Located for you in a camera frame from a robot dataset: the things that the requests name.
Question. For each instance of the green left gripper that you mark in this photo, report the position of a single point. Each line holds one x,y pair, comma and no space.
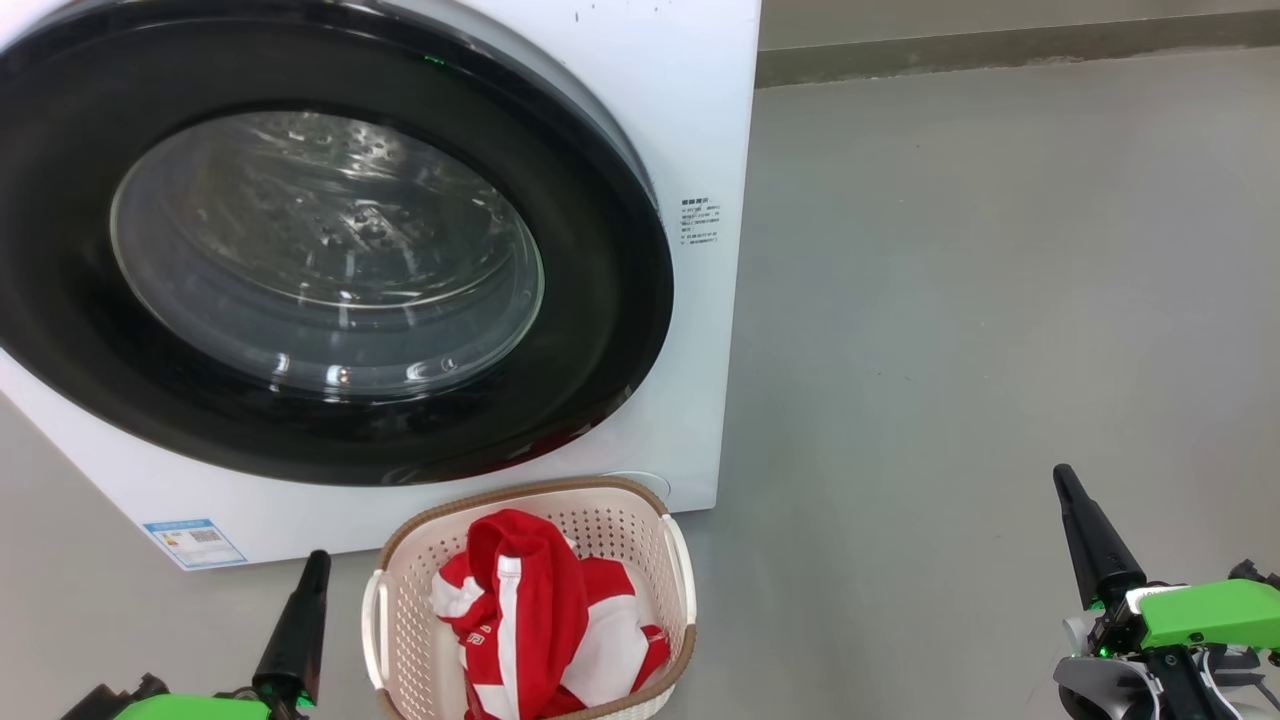
190,708

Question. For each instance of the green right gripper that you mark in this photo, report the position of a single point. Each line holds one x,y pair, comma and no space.
1200,612

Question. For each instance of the red and white garment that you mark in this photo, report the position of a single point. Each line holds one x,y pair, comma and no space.
530,600

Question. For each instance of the dark round glass washer door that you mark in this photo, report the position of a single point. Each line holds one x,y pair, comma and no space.
330,250

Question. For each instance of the cream laundry basket brown rim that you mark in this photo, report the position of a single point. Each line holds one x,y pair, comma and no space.
410,620

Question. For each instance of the white front-load washing machine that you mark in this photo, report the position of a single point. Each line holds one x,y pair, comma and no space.
690,100

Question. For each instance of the blue energy label sticker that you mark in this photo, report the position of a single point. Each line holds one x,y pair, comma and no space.
195,543

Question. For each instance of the small black text label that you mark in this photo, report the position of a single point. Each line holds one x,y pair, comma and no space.
700,221

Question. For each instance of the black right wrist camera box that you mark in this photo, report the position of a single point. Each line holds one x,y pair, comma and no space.
1255,572

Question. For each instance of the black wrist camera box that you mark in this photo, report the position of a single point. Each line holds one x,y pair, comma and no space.
1255,572
140,686

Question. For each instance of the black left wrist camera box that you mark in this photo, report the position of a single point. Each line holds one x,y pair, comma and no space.
140,686

